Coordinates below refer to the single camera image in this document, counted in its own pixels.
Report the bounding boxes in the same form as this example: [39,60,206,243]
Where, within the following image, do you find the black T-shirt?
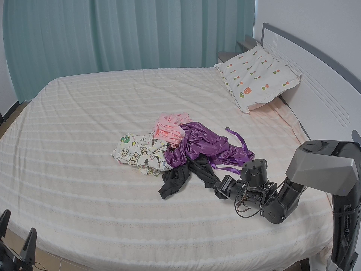
[158,155,229,200]

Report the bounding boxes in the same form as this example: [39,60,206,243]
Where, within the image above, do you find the bed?
[0,23,361,271]

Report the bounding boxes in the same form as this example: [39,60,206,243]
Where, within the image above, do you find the purple satin garment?
[165,122,256,170]

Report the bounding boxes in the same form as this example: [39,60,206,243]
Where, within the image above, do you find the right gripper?
[219,175,247,200]

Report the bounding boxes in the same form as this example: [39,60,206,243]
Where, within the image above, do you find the pink garment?
[153,111,192,149]

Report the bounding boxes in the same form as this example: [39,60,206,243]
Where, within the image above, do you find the black cable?
[234,192,267,219]

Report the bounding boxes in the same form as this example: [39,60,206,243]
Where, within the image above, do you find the grey bedside table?
[218,35,263,65]

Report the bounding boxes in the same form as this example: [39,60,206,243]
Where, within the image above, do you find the blue-green curtain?
[2,0,96,103]
[94,0,258,72]

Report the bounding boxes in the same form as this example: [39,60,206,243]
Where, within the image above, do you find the white printed garment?
[111,133,173,177]

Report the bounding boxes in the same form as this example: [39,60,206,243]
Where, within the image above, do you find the white printed pillow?
[214,45,303,113]

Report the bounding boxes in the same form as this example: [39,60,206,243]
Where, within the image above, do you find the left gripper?
[0,209,38,271]

